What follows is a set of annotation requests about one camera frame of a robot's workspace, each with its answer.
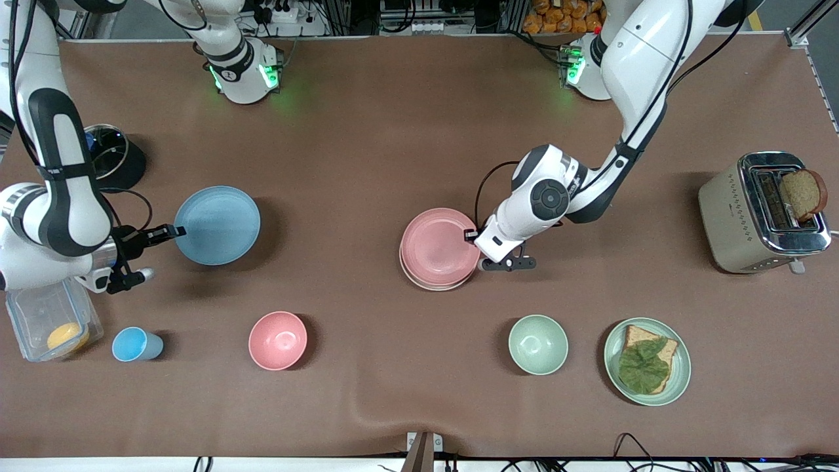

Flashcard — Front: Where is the beige chrome toaster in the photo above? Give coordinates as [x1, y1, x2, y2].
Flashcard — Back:
[698, 152, 832, 275]

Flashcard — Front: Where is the beige plate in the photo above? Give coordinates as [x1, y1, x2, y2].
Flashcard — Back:
[399, 257, 477, 292]

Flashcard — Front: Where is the blue plate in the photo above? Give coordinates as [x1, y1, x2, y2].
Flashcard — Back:
[174, 186, 262, 266]

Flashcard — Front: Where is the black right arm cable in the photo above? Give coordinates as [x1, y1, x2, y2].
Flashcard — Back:
[9, 0, 153, 231]

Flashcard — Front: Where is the brown toast slice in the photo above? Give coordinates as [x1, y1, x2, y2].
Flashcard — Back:
[780, 169, 829, 222]

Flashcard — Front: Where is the green lettuce leaf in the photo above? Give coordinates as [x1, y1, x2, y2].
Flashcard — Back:
[618, 338, 671, 395]

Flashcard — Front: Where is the yellow round food piece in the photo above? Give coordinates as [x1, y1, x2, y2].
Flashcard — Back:
[47, 321, 90, 355]

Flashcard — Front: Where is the bread slice with crust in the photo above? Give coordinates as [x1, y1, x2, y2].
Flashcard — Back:
[619, 324, 679, 394]

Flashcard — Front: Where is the orange bread bag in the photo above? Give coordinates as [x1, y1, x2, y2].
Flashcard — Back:
[523, 0, 605, 35]

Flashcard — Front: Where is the pink plate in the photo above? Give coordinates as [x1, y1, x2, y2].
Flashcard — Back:
[400, 208, 483, 286]

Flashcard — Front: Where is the black pot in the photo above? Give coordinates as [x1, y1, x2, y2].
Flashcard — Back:
[98, 133, 147, 194]

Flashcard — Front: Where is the metal table bracket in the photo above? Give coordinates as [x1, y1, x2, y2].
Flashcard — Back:
[406, 431, 443, 472]

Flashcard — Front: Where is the blue cup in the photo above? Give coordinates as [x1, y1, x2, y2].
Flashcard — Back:
[111, 326, 165, 363]

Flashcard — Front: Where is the green plate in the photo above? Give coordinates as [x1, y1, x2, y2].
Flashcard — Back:
[604, 317, 692, 407]

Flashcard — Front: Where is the clear plastic container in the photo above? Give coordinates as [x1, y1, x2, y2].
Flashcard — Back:
[5, 279, 104, 363]

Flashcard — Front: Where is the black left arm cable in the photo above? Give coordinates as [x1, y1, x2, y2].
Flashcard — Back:
[475, 0, 751, 227]

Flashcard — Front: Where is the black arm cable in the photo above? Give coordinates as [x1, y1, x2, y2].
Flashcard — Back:
[9, 0, 153, 231]
[475, 0, 751, 227]

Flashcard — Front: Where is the black looped floor cable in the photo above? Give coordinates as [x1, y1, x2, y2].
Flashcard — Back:
[613, 433, 656, 469]

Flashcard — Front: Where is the green bowl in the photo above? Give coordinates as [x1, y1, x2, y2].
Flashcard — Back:
[508, 315, 569, 376]

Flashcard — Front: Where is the pink bowl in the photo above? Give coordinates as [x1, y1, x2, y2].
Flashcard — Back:
[248, 311, 308, 372]

